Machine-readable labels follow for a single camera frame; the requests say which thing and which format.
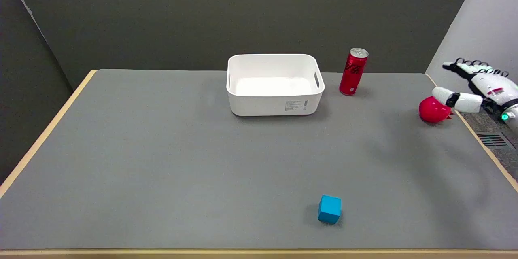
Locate white plastic storage bin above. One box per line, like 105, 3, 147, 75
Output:
226, 53, 325, 117

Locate floor vent grille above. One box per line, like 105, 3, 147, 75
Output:
476, 132, 511, 148

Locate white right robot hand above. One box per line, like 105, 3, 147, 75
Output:
432, 58, 518, 115

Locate blue cube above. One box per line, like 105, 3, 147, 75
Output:
318, 195, 342, 225

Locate grey table mat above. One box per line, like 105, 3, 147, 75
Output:
0, 69, 518, 250

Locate red soda can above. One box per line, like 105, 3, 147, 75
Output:
339, 48, 369, 97

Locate red pomegranate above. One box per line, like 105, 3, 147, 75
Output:
419, 96, 453, 124

